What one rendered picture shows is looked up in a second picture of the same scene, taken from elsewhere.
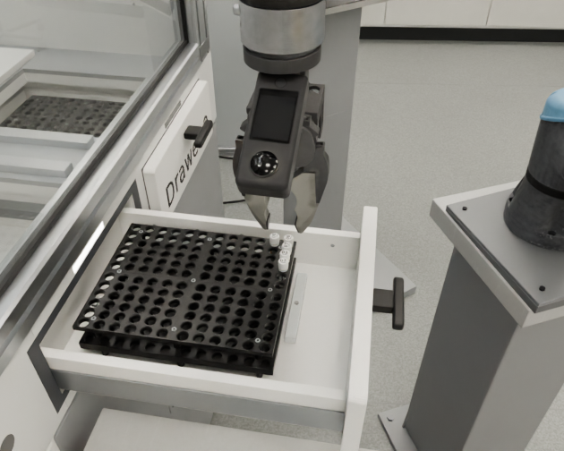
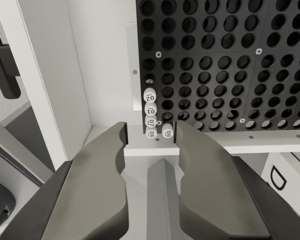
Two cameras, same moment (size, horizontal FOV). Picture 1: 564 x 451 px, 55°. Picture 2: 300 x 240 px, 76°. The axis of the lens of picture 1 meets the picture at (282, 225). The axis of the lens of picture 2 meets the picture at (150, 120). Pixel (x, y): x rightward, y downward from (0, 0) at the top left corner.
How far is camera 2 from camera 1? 0.49 m
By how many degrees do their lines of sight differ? 21
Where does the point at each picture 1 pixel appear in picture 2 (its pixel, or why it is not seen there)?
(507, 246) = (3, 173)
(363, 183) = (142, 208)
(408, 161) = not seen: hidden behind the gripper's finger
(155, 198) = (299, 169)
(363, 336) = not seen: outside the picture
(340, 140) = (151, 234)
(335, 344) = (87, 32)
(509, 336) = (18, 118)
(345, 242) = not seen: hidden behind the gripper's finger
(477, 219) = (31, 192)
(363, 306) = (11, 21)
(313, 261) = (131, 127)
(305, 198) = (93, 167)
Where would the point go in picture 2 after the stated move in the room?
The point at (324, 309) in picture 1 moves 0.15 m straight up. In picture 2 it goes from (108, 75) to (65, 143)
